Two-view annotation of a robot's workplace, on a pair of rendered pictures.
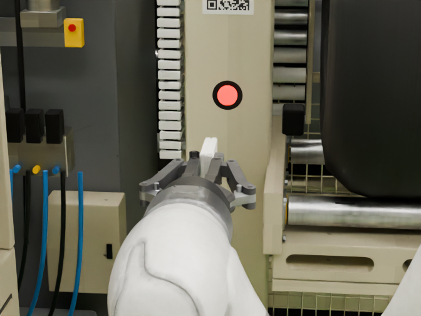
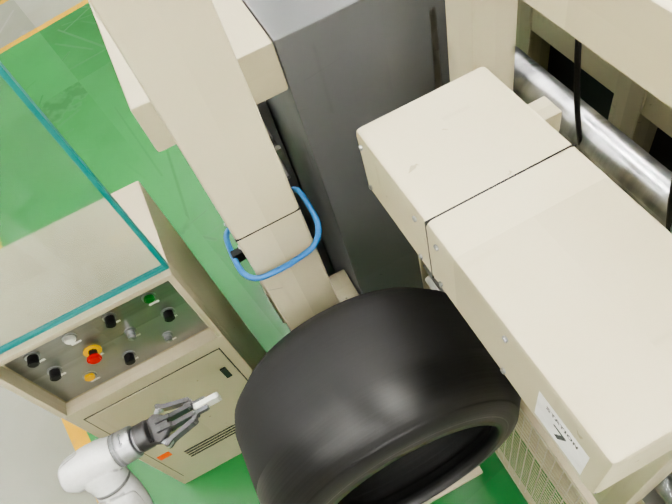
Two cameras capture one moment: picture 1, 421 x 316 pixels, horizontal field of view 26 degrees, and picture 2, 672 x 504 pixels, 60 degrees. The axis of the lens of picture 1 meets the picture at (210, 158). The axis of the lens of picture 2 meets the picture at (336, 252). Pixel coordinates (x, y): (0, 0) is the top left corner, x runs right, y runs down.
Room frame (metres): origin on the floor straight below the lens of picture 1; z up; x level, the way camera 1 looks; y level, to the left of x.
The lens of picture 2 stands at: (1.32, -0.78, 2.44)
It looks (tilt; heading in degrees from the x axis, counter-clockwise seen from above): 54 degrees down; 76
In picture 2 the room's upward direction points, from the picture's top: 21 degrees counter-clockwise
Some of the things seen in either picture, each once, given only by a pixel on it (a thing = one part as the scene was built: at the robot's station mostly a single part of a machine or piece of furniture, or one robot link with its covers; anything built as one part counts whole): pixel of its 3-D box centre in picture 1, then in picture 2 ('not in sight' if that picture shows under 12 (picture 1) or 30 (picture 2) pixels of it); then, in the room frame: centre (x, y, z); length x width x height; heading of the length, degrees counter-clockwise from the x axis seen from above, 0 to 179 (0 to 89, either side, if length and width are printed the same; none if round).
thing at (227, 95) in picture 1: (227, 94); not in sight; (1.34, -0.03, 1.06); 0.03 x 0.02 x 0.03; 85
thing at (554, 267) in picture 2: not in sight; (528, 247); (1.68, -0.44, 1.71); 0.61 x 0.25 x 0.15; 85
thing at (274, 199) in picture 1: (277, 177); not in sight; (1.41, -0.11, 0.90); 0.40 x 0.03 x 0.10; 175
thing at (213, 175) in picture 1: (212, 183); (178, 422); (0.95, 0.00, 1.06); 0.11 x 0.01 x 0.04; 173
